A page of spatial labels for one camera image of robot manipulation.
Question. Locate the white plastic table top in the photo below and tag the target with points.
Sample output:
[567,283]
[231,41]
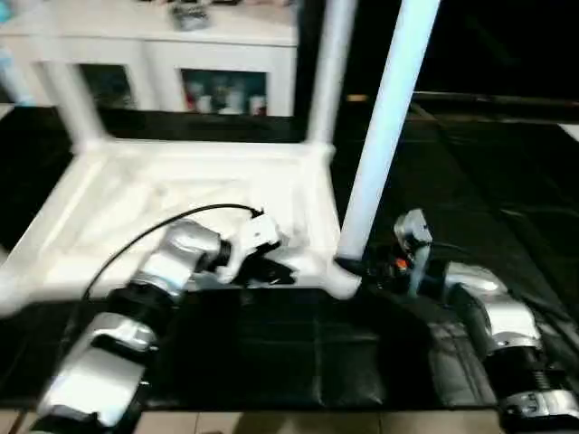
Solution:
[154,208]

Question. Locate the white plastic table leg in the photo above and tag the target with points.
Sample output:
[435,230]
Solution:
[327,72]
[68,90]
[384,127]

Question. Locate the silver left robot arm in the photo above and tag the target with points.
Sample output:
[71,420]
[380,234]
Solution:
[136,334]

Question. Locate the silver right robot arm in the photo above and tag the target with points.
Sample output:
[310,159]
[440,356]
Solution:
[498,316]

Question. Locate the black work mat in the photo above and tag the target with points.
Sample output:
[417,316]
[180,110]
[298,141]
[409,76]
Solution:
[317,353]

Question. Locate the small tan label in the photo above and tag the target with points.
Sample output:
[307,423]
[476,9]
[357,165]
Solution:
[355,98]

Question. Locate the long black bar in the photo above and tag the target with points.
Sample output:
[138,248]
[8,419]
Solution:
[498,99]

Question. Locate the white board strip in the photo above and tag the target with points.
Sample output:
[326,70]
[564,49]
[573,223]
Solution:
[572,134]

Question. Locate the white glass-door cabinet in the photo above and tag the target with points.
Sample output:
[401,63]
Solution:
[154,50]

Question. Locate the large black cabinet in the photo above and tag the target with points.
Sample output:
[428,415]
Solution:
[488,45]

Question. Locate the small grey metal object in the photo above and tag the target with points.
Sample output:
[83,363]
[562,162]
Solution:
[190,14]

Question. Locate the light blue plastic object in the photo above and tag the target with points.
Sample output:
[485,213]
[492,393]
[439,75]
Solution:
[9,72]

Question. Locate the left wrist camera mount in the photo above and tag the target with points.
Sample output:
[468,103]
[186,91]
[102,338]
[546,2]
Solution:
[253,237]

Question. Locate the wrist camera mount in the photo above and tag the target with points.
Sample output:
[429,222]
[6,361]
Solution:
[414,235]
[253,237]

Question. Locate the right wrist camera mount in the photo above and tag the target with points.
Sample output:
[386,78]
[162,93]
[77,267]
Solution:
[414,235]

